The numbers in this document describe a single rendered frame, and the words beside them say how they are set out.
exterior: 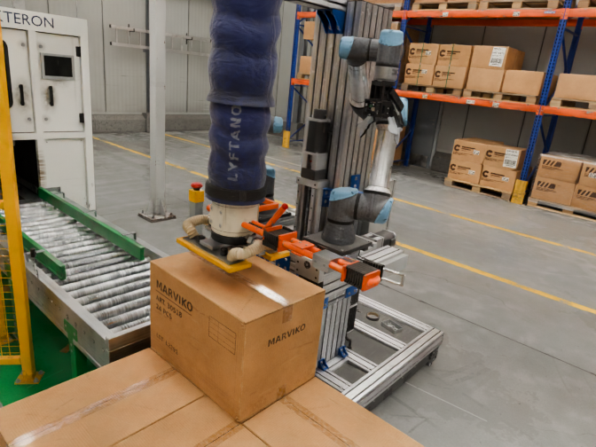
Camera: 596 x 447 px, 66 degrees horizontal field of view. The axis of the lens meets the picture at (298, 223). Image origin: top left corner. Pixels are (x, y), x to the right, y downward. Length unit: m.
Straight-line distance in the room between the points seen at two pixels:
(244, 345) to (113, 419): 0.53
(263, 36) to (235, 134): 0.32
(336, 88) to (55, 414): 1.68
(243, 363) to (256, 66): 0.96
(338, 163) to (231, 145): 0.71
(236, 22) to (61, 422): 1.42
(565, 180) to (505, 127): 2.11
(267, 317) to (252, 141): 0.59
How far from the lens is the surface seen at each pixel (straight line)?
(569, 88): 8.36
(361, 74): 1.78
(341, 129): 2.11
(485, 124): 10.06
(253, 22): 1.54
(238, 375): 1.63
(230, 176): 1.58
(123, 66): 11.77
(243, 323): 1.51
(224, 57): 1.55
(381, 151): 1.95
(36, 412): 1.89
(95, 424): 1.79
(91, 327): 2.20
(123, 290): 2.62
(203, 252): 1.69
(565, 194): 8.34
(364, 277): 1.29
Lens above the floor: 1.72
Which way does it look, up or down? 18 degrees down
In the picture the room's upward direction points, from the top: 6 degrees clockwise
